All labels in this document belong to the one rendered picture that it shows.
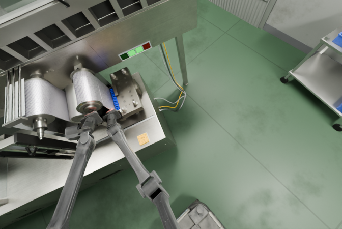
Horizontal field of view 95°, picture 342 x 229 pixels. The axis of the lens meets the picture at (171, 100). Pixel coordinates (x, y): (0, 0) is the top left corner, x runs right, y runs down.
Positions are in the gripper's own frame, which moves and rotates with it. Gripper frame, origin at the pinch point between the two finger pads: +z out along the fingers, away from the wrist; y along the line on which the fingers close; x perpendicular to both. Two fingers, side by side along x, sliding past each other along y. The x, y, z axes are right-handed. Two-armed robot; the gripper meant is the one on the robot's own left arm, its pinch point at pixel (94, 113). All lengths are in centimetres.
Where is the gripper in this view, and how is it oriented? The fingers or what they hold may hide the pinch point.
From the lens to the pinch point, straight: 108.1
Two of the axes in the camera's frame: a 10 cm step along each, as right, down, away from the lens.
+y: 9.0, -4.3, 0.3
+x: -3.7, -8.1, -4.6
